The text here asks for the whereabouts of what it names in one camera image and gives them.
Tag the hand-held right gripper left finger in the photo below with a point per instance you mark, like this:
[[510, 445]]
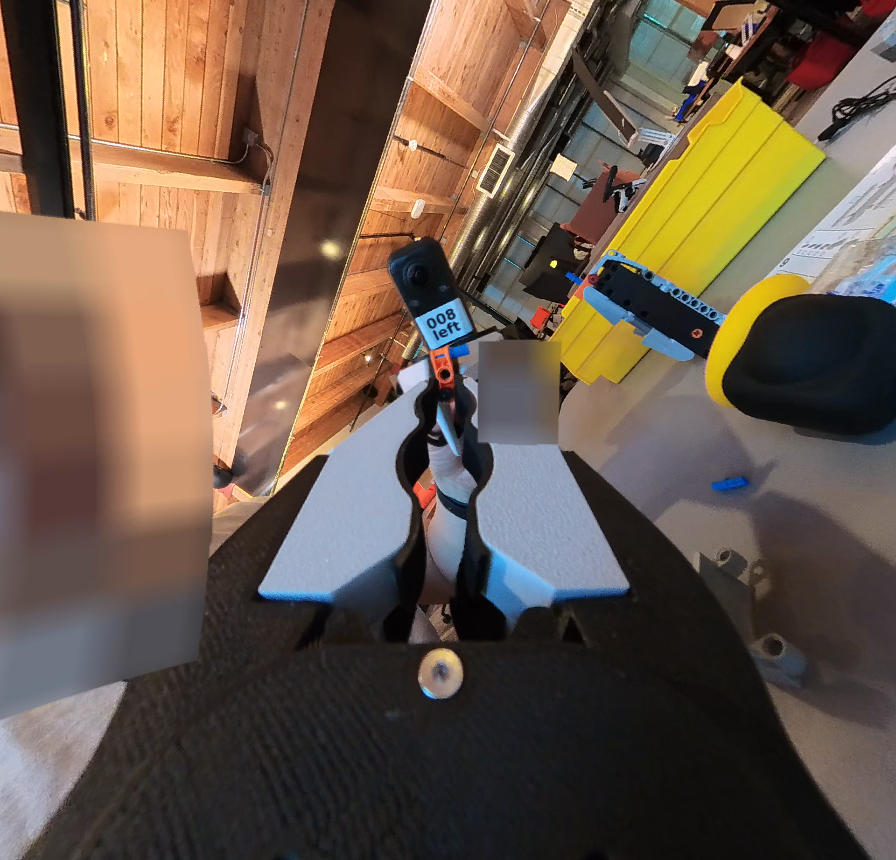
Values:
[[336, 524]]

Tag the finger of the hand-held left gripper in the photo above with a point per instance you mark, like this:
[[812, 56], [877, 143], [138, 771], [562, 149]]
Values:
[[411, 378]]

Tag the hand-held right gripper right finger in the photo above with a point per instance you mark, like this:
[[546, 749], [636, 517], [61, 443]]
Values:
[[546, 524]]

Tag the orange connector brick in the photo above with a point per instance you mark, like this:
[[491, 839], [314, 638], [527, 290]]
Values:
[[442, 366]]

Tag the grey desk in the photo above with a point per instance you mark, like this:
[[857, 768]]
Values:
[[658, 440]]

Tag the white air vent grille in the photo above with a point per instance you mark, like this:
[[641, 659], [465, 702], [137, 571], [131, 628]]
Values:
[[495, 170]]

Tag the black grey brick assembly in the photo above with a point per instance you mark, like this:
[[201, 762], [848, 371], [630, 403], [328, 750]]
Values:
[[651, 300]]

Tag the grey angled brick piece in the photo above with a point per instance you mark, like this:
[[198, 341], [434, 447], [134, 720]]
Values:
[[773, 653]]

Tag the yellow parts bin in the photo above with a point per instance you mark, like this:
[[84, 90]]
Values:
[[700, 209]]

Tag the black rubber tyre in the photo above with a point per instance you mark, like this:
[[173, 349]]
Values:
[[805, 370]]

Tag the person's white shirt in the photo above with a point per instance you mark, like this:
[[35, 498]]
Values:
[[42, 769]]

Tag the clear sanitizer bottle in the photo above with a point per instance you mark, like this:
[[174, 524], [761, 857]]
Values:
[[868, 279]]

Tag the open instruction booklet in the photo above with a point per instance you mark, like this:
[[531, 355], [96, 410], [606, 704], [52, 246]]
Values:
[[861, 209]]

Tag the silver ventilation duct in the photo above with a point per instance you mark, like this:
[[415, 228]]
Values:
[[518, 125]]

